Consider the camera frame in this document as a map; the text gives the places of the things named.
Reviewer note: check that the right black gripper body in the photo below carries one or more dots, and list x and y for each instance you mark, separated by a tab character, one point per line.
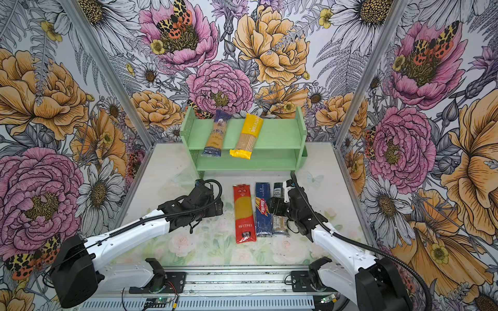
283	208

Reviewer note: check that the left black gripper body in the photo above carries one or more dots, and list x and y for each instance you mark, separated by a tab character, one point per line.
207	212

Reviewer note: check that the blue Barilla spaghetti box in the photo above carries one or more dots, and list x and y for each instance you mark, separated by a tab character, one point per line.
263	216

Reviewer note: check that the red spaghetti pack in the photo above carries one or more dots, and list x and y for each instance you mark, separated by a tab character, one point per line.
244	215

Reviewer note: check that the blue Don Reggio spaghetti pack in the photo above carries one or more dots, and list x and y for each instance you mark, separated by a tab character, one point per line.
215	141

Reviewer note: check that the yellow spaghetti pack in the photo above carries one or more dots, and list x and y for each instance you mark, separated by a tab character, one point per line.
248	137

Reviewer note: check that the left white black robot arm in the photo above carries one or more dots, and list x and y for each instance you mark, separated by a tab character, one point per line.
82	266

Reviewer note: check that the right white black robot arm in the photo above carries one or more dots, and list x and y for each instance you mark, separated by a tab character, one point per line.
349	267

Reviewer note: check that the clear Ankara spaghetti pack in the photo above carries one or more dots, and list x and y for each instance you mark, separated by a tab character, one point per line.
279	225

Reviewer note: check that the green wooden two-tier shelf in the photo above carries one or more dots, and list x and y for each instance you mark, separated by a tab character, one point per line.
281	145

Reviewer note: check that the green circuit board right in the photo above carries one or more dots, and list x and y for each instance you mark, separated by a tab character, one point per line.
329	299

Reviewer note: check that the green circuit board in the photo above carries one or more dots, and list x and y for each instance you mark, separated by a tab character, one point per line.
162	303
329	299

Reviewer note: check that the green circuit board left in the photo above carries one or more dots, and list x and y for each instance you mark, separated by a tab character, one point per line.
162	303

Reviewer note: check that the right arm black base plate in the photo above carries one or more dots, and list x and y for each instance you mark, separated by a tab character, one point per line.
301	282

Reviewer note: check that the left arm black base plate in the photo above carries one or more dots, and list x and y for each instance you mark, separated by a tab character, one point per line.
168	283

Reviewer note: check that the aluminium front rail frame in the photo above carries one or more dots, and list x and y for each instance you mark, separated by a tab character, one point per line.
225	288

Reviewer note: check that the left aluminium corner post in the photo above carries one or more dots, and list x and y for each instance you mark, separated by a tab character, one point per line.
98	53

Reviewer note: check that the aluminium corner post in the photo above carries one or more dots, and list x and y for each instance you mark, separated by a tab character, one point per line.
98	53
393	20

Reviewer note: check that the right aluminium corner post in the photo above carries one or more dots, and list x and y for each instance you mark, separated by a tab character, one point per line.
393	20

